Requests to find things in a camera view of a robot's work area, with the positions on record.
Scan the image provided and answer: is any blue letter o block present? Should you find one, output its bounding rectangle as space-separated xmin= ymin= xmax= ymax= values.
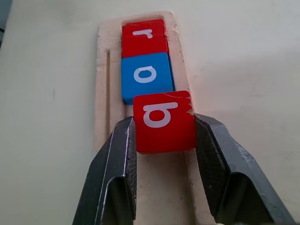
xmin=120 ymin=52 xmax=175 ymax=106

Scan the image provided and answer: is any red letter r block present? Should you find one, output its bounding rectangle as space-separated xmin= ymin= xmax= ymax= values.
xmin=121 ymin=18 xmax=170 ymax=59

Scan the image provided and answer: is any light wooden letter tray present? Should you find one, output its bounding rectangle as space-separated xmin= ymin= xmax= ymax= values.
xmin=93 ymin=10 xmax=215 ymax=225

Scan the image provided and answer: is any red letter b block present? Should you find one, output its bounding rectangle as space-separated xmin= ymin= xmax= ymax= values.
xmin=133 ymin=90 xmax=197 ymax=155

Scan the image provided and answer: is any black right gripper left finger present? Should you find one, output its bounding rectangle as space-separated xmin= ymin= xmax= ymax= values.
xmin=71 ymin=116 xmax=138 ymax=225

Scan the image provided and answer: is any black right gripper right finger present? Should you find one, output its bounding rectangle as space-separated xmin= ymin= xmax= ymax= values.
xmin=193 ymin=112 xmax=296 ymax=225

